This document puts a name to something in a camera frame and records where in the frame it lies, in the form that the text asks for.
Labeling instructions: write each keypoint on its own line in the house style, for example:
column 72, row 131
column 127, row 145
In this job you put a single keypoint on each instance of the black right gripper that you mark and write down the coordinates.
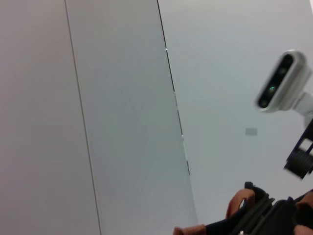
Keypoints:
column 299, row 156

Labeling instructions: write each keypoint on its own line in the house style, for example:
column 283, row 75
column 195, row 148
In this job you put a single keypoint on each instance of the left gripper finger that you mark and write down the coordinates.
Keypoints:
column 281, row 213

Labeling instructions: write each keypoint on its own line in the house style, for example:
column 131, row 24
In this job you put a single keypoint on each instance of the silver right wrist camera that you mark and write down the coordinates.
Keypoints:
column 281, row 83

